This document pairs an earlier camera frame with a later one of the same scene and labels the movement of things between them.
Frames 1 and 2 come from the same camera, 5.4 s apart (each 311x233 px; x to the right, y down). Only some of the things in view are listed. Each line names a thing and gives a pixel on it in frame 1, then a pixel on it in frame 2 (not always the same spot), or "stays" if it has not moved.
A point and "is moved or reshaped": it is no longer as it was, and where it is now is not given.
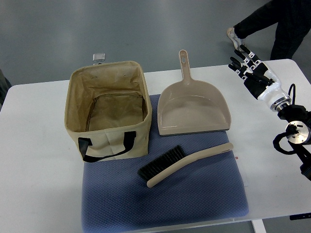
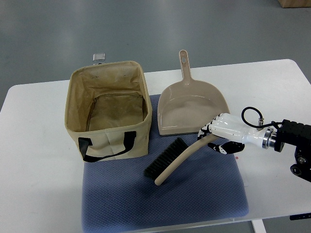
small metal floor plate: (98, 57) stays
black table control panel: (300, 216) stays
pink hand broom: (175, 161) is moved or reshaped
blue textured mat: (114, 196) stays
